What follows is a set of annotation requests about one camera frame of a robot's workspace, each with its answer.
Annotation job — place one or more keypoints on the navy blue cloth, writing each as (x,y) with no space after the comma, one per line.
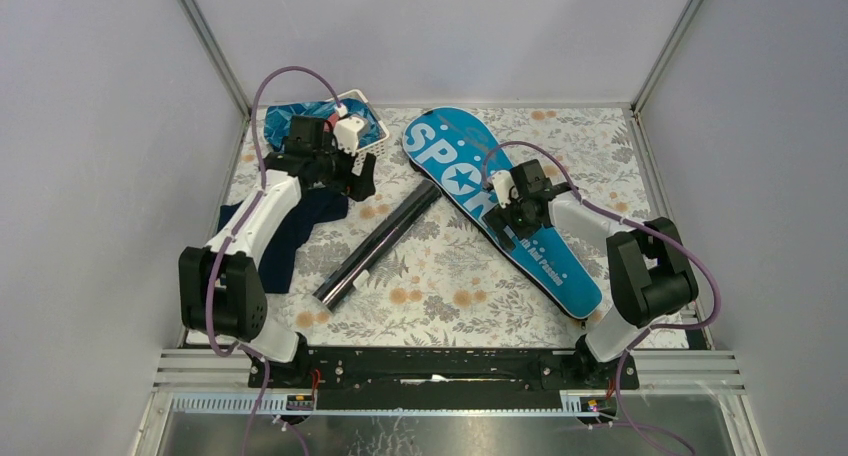
(317,206)

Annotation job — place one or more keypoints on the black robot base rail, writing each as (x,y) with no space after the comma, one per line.
(431,378)

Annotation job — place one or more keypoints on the teal leaf-patterned cloth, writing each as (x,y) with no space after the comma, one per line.
(278,120)

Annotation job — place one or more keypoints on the floral patterned table mat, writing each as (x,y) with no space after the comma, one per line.
(444,283)

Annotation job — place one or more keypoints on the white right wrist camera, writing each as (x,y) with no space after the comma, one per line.
(503,185)

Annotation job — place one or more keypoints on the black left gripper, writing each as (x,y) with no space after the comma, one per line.
(362,185)

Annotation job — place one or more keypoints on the black shuttlecock tube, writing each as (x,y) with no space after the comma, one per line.
(354,271)

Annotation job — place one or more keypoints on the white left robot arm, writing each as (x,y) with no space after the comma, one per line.
(219,283)

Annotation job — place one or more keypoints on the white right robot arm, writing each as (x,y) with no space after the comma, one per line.
(650,272)

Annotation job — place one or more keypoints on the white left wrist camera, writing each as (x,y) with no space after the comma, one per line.
(348,131)

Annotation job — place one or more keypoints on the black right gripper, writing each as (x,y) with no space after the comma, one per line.
(498,218)

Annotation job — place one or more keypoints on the blue racket cover bag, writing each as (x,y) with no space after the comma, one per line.
(448,145)

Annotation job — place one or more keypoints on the salmon pink towel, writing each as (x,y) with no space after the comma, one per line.
(332,120)

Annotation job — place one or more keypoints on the white perforated plastic basket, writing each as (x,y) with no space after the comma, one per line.
(376,150)

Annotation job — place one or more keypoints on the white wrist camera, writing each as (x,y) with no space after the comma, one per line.
(503,185)
(348,131)

